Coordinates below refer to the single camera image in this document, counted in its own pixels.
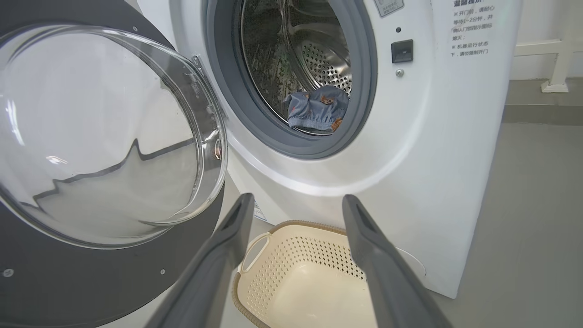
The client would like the dark round glass washer door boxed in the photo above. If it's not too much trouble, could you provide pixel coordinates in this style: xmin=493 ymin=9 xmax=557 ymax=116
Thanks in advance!
xmin=0 ymin=0 xmax=229 ymax=328

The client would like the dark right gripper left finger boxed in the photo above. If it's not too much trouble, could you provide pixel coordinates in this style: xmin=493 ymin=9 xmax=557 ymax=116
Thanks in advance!
xmin=145 ymin=192 xmax=256 ymax=328

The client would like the small grey rectangular sticker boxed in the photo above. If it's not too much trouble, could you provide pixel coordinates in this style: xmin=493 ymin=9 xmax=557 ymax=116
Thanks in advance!
xmin=374 ymin=0 xmax=405 ymax=18

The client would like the printed instruction text label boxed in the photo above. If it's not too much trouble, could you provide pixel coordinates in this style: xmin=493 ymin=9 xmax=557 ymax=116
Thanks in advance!
xmin=448 ymin=0 xmax=496 ymax=58

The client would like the white metal frame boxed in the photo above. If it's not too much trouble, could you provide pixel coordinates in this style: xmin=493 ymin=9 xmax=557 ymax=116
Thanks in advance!
xmin=514 ymin=0 xmax=583 ymax=94

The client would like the blue white energy label sticker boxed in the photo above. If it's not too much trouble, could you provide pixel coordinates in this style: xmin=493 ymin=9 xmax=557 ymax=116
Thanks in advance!
xmin=253 ymin=200 xmax=270 ymax=224

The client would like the white front-load washing machine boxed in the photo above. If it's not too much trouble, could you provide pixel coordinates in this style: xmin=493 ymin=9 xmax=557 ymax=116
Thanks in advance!
xmin=136 ymin=0 xmax=523 ymax=300

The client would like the cream perforated laundry basket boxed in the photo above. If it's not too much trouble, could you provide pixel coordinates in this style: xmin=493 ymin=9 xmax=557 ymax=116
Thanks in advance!
xmin=232 ymin=220 xmax=379 ymax=328

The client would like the small blue bear-print garment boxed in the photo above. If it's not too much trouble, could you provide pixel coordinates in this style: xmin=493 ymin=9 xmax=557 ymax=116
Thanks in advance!
xmin=283 ymin=85 xmax=351 ymax=134

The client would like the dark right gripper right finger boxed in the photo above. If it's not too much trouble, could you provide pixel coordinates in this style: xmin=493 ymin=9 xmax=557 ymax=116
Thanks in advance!
xmin=341 ymin=194 xmax=453 ymax=328

